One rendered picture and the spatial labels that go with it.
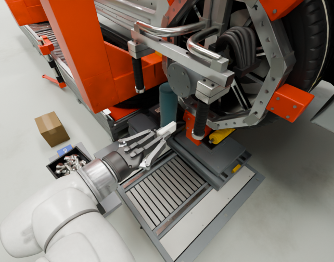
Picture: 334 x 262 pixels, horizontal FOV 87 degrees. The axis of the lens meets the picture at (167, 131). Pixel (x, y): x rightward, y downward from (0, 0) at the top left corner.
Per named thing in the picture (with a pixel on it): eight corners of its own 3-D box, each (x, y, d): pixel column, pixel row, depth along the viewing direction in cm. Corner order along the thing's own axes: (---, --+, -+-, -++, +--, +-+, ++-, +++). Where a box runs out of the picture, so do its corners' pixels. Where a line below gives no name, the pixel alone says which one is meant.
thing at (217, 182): (248, 161, 131) (253, 154, 123) (217, 192, 115) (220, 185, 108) (198, 125, 156) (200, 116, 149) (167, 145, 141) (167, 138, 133)
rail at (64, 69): (122, 131, 139) (116, 110, 122) (112, 138, 135) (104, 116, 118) (37, 38, 265) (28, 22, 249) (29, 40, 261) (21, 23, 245)
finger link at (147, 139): (128, 161, 48) (125, 158, 49) (157, 139, 54) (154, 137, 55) (126, 152, 45) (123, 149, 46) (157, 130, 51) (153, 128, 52)
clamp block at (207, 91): (229, 92, 51) (234, 75, 47) (208, 105, 47) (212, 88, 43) (215, 84, 53) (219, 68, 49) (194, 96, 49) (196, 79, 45)
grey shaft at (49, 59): (67, 87, 200) (45, 41, 163) (62, 89, 198) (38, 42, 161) (64, 83, 205) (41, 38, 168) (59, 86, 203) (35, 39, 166)
